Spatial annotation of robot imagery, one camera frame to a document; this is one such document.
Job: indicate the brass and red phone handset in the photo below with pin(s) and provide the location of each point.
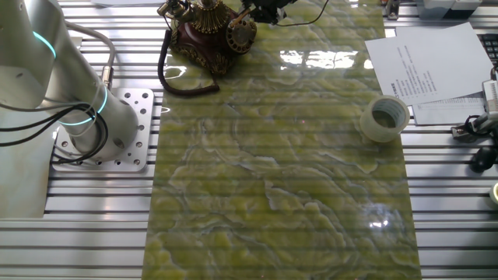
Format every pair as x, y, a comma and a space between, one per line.
177, 9

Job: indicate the black round knob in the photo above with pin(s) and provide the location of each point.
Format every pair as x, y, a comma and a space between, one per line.
483, 159

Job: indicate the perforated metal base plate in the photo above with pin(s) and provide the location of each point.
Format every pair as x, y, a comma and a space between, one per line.
136, 116

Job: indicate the antique red rotary phone base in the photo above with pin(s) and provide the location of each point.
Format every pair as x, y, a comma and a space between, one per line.
202, 43

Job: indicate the green marble pattern mat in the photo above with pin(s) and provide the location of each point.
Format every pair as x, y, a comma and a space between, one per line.
272, 194

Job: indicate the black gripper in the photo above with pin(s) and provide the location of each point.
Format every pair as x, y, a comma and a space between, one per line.
278, 8

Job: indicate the black keyboard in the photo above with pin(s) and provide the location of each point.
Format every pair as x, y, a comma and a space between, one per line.
491, 46

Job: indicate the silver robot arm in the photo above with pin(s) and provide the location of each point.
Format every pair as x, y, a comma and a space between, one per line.
70, 78

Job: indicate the small grey box device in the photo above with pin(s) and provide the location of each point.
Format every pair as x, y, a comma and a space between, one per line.
491, 97

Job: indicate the printed instruction paper sheet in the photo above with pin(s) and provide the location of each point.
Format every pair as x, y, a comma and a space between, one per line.
459, 58

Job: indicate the clear packing tape roll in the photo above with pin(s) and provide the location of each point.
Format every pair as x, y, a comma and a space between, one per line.
367, 124

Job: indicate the paper sheet with table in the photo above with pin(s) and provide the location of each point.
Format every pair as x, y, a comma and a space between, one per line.
447, 110

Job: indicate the grey metal block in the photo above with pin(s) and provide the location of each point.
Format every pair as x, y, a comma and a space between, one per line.
447, 8

